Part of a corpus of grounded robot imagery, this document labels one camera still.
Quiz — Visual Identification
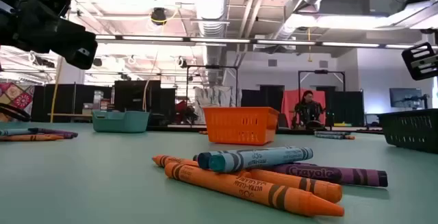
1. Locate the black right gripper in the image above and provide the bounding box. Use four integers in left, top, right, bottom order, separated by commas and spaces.
400, 41, 438, 82

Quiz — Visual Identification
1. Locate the blue crayon teal wax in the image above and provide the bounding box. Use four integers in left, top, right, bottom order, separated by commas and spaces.
208, 147, 314, 174

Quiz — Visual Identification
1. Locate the black partition panel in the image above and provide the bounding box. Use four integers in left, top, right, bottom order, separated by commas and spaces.
114, 79, 177, 122
32, 83, 114, 123

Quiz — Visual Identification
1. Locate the black plastic basket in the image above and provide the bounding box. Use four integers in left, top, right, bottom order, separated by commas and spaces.
377, 108, 438, 155

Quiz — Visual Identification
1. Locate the colourful patterned quilt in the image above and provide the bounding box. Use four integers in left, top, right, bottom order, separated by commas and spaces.
0, 82, 35, 122

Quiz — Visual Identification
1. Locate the black ceiling dome lamp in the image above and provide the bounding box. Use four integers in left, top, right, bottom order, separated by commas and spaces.
150, 7, 168, 26

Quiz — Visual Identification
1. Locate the teal plastic bin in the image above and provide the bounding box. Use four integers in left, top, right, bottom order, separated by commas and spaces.
91, 110, 151, 134

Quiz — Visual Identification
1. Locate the person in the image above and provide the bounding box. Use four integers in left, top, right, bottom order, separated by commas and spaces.
293, 90, 325, 125

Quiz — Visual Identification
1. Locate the red cloth curtain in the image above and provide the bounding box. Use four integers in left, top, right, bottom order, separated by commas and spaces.
281, 88, 326, 128

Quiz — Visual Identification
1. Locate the green table mat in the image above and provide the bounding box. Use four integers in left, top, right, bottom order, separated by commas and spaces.
0, 121, 438, 224

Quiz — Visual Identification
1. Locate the long ceiling light strip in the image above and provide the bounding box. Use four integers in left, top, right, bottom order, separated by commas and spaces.
94, 34, 438, 50

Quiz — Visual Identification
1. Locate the white plastic sheet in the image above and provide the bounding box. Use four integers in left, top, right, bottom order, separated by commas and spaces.
194, 86, 237, 125

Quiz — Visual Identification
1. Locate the orange plastic basket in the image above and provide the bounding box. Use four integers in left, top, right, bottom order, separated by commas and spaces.
202, 106, 281, 146

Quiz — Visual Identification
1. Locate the dark wall monitor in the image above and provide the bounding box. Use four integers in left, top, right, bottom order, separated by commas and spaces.
389, 87, 424, 109

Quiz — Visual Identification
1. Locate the yellow cable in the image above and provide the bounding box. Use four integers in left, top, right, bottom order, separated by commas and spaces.
49, 0, 75, 123

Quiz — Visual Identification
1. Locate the black metal frame stand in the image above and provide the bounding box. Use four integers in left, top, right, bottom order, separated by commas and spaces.
185, 65, 240, 108
297, 69, 346, 93

